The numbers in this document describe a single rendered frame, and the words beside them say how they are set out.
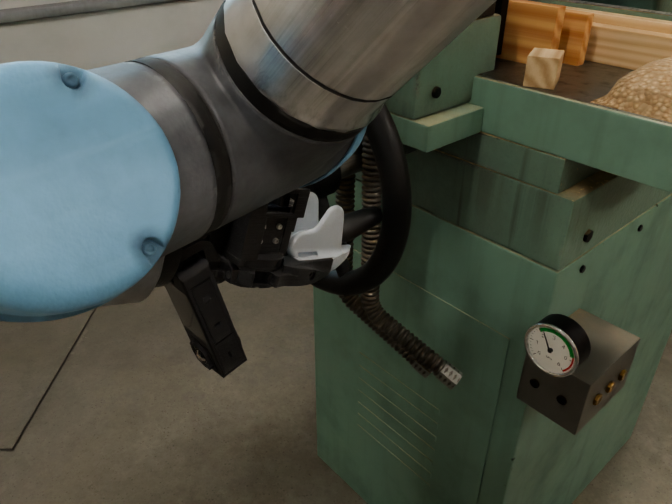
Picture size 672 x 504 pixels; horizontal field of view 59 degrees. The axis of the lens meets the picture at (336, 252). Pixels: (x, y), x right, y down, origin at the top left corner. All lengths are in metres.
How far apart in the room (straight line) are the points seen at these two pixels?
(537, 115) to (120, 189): 0.50
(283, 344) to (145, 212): 1.44
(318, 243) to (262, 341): 1.19
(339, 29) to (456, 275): 0.59
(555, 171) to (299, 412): 0.99
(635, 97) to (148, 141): 0.48
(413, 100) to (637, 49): 0.27
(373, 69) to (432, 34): 0.03
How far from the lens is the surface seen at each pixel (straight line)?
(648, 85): 0.63
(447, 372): 0.75
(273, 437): 1.43
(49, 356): 1.79
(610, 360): 0.75
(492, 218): 0.73
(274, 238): 0.46
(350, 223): 0.54
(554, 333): 0.66
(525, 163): 0.68
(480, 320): 0.81
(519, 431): 0.87
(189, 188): 0.26
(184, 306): 0.46
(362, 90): 0.26
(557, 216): 0.68
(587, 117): 0.63
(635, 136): 0.62
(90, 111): 0.23
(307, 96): 0.26
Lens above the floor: 1.08
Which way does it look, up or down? 32 degrees down
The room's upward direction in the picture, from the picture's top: straight up
